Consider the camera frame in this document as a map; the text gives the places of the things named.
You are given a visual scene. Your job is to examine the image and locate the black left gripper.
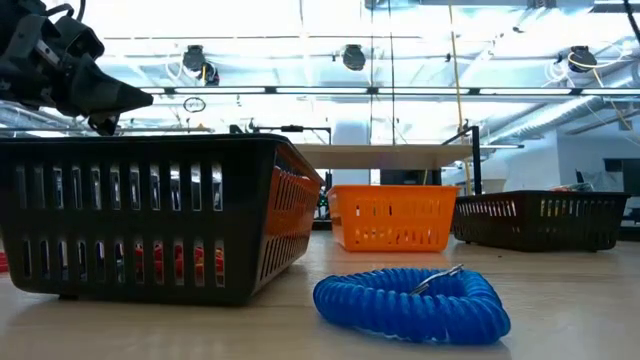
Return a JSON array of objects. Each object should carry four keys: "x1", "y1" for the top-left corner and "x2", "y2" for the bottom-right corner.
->
[{"x1": 0, "y1": 12, "x2": 154, "y2": 136}]

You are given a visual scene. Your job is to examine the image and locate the black slotted plastic basket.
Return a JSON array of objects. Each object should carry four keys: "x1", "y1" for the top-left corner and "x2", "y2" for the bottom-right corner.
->
[
  {"x1": 452, "y1": 189, "x2": 631, "y2": 253},
  {"x1": 0, "y1": 132, "x2": 326, "y2": 307}
]

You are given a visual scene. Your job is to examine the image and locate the orange slotted plastic basket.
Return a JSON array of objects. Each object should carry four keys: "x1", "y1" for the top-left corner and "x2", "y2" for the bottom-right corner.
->
[{"x1": 327, "y1": 184, "x2": 461, "y2": 253}]

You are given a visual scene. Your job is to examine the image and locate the black round ceiling fixture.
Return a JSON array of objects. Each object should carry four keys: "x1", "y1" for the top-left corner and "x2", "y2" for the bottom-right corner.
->
[
  {"x1": 568, "y1": 44, "x2": 599, "y2": 74},
  {"x1": 341, "y1": 43, "x2": 368, "y2": 73},
  {"x1": 181, "y1": 43, "x2": 207, "y2": 72}
]

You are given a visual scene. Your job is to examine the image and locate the computer tower green lights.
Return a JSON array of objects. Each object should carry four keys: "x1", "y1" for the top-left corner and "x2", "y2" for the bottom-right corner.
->
[{"x1": 313, "y1": 172, "x2": 335, "y2": 231}]

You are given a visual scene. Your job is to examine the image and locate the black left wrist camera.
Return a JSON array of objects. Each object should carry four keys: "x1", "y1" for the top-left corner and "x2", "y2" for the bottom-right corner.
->
[{"x1": 49, "y1": 15, "x2": 106, "y2": 64}]

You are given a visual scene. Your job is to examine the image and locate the ceiling light rail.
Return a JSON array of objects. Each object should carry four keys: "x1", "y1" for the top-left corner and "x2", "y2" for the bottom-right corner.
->
[{"x1": 139, "y1": 85, "x2": 640, "y2": 98}]

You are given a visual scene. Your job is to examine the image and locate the wooden shelf riser black frame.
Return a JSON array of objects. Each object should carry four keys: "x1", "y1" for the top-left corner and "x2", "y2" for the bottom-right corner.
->
[{"x1": 229, "y1": 122, "x2": 526, "y2": 231}]

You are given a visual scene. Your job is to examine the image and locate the blue coil wrist keychain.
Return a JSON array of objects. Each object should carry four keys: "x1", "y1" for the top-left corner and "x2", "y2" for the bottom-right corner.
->
[{"x1": 312, "y1": 263, "x2": 512, "y2": 346}]

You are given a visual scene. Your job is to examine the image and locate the yellow hanging cable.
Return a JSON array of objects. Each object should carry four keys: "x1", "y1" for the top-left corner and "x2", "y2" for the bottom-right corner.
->
[{"x1": 448, "y1": 0, "x2": 474, "y2": 196}]

